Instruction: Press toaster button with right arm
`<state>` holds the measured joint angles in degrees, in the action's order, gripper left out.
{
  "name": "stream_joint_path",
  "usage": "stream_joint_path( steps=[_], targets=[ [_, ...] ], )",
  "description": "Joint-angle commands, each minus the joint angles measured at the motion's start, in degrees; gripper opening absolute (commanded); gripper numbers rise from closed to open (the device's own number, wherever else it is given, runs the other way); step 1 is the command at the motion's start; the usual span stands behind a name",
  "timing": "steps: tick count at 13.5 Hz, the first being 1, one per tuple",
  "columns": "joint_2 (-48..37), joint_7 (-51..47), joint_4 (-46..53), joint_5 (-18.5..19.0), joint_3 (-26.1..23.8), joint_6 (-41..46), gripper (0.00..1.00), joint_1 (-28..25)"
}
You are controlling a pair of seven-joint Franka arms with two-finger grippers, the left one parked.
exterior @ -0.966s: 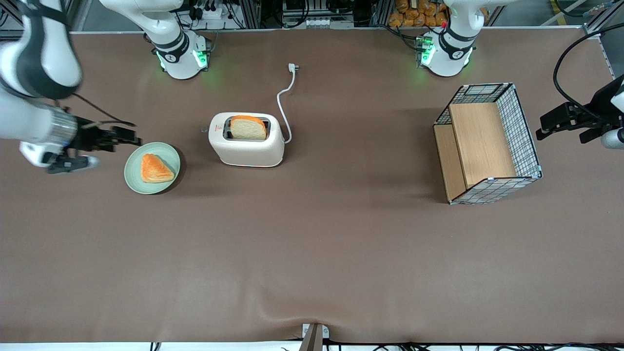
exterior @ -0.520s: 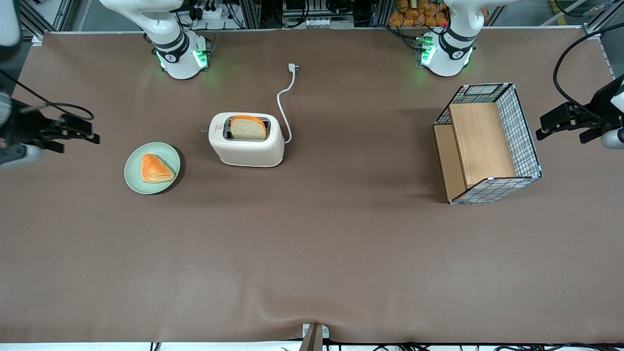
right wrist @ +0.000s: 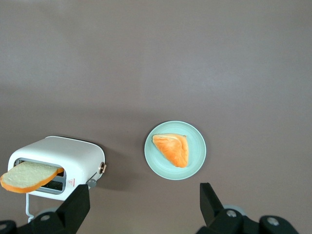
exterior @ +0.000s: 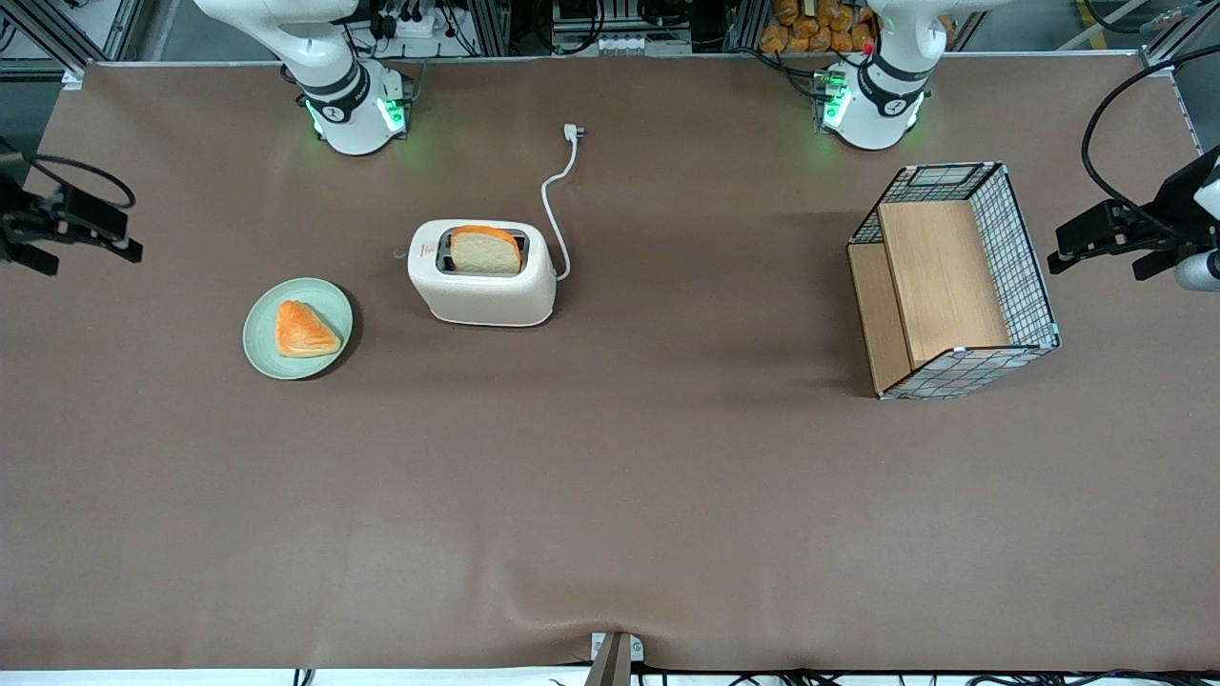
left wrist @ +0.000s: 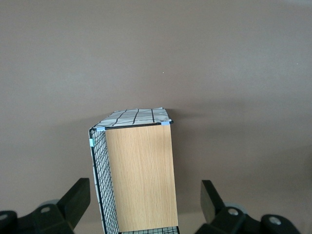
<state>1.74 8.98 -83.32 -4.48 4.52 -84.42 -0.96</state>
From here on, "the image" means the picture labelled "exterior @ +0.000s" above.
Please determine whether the pale green round plate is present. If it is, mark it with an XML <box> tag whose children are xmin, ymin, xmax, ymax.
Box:
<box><xmin>242</xmin><ymin>277</ymin><xmax>354</xmax><ymax>381</ymax></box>

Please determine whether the white power strip with plugs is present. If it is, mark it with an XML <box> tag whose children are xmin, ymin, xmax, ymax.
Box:
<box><xmin>367</xmin><ymin>0</ymin><xmax>460</xmax><ymax>41</ymax></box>

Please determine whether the triangular orange pastry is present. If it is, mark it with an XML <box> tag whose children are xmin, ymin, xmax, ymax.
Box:
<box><xmin>274</xmin><ymin>300</ymin><xmax>342</xmax><ymax>359</ymax></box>

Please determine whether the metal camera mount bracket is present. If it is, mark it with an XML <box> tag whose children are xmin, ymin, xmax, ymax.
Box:
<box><xmin>583</xmin><ymin>631</ymin><xmax>645</xmax><ymax>686</ymax></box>

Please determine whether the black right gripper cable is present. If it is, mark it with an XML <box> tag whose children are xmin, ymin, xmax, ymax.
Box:
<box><xmin>24</xmin><ymin>154</ymin><xmax>137</xmax><ymax>210</ymax></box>

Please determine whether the bag of brown buns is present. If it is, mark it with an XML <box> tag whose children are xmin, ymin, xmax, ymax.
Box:
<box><xmin>759</xmin><ymin>0</ymin><xmax>878</xmax><ymax>54</ymax></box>

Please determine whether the white two-slot toaster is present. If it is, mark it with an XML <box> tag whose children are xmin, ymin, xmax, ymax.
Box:
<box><xmin>394</xmin><ymin>219</ymin><xmax>557</xmax><ymax>328</ymax></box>

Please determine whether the wire basket with wooden shelf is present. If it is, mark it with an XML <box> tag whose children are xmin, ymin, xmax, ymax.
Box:
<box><xmin>847</xmin><ymin>162</ymin><xmax>1061</xmax><ymax>401</ymax></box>

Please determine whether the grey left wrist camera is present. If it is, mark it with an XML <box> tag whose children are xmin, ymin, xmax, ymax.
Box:
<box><xmin>1175</xmin><ymin>250</ymin><xmax>1220</xmax><ymax>293</ymax></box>

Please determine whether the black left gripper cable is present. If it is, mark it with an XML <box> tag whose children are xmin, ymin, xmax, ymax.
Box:
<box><xmin>1081</xmin><ymin>48</ymin><xmax>1220</xmax><ymax>239</ymax></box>

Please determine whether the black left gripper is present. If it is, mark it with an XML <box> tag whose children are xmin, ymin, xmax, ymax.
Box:
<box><xmin>1048</xmin><ymin>200</ymin><xmax>1183</xmax><ymax>280</ymax></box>

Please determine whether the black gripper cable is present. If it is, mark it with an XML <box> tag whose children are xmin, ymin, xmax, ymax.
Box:
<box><xmin>24</xmin><ymin>154</ymin><xmax>137</xmax><ymax>210</ymax></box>
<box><xmin>1081</xmin><ymin>48</ymin><xmax>1220</xmax><ymax>239</ymax></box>

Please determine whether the bread slice with orange crust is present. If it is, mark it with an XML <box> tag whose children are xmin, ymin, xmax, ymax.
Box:
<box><xmin>449</xmin><ymin>225</ymin><xmax>523</xmax><ymax>276</ymax></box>

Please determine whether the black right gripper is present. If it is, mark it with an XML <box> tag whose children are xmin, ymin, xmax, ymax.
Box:
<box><xmin>0</xmin><ymin>184</ymin><xmax>144</xmax><ymax>277</ymax></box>

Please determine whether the white toaster power cord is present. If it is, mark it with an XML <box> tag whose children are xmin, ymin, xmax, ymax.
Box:
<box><xmin>540</xmin><ymin>123</ymin><xmax>586</xmax><ymax>282</ymax></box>

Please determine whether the brown table cover mat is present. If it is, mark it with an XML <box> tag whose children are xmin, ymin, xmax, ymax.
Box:
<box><xmin>0</xmin><ymin>52</ymin><xmax>1220</xmax><ymax>674</ymax></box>

